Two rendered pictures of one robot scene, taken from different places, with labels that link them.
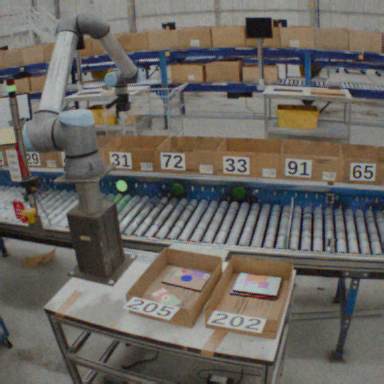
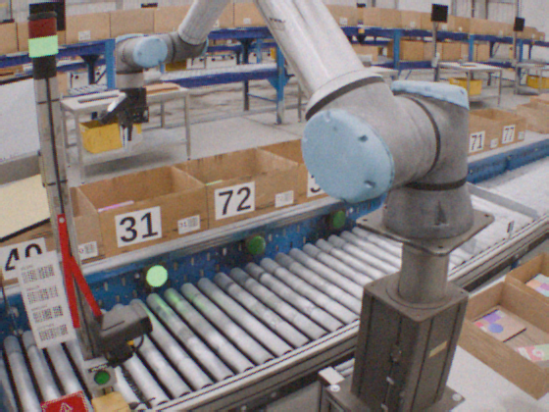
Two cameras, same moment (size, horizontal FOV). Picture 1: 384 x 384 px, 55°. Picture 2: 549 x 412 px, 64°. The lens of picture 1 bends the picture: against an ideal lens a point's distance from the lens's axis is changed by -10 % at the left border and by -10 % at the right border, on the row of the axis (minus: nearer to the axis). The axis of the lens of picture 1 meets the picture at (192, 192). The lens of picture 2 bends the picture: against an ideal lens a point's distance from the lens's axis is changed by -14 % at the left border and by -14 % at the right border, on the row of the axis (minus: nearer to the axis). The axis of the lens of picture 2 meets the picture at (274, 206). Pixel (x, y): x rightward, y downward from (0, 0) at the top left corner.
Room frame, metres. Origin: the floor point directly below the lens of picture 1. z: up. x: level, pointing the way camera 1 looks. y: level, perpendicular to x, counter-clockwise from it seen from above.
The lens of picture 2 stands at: (1.31, 1.36, 1.64)
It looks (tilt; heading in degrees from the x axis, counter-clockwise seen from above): 22 degrees down; 307
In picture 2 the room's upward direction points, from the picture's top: straight up
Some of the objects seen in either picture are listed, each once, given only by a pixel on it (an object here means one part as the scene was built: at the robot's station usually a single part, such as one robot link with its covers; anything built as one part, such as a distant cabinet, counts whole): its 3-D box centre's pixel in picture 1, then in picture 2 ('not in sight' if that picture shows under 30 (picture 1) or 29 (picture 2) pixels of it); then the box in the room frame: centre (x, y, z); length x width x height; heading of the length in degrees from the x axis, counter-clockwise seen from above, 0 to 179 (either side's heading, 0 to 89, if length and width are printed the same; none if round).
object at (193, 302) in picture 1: (177, 284); (520, 334); (1.37, 0.09, 0.80); 0.38 x 0.28 x 0.10; 157
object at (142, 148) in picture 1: (137, 153); (139, 208); (2.66, 0.35, 0.96); 0.39 x 0.29 x 0.17; 73
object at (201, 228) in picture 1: (204, 222); (349, 274); (2.05, -0.06, 0.72); 0.52 x 0.05 x 0.05; 163
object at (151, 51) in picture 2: (115, 78); (147, 51); (2.47, 0.43, 1.53); 0.12 x 0.12 x 0.09; 76
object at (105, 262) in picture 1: (96, 237); (406, 347); (1.61, 0.46, 0.91); 0.26 x 0.26 x 0.33; 69
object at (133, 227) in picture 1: (141, 216); (258, 310); (2.17, 0.31, 0.72); 0.52 x 0.05 x 0.05; 163
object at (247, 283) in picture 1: (258, 284); (540, 289); (1.36, -0.26, 0.78); 0.19 x 0.14 x 0.02; 69
